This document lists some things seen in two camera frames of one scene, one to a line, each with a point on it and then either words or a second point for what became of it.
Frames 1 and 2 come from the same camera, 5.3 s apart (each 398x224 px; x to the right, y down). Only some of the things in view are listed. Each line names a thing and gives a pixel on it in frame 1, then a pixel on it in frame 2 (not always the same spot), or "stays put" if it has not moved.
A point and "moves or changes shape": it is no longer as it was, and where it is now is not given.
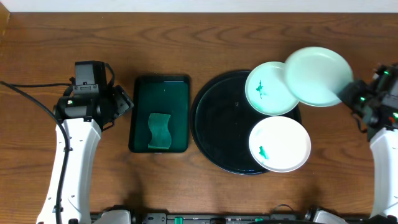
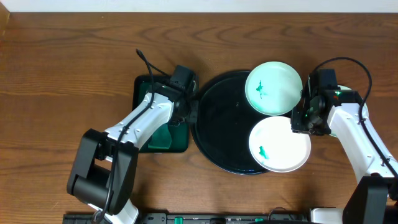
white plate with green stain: [280, 144] stays put
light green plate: [315, 75] moves or changes shape
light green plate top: [267, 90] stays put
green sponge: [158, 125] stays put
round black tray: [221, 120] stays put
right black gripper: [347, 94] to [297, 126]
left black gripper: [122, 100] to [193, 111]
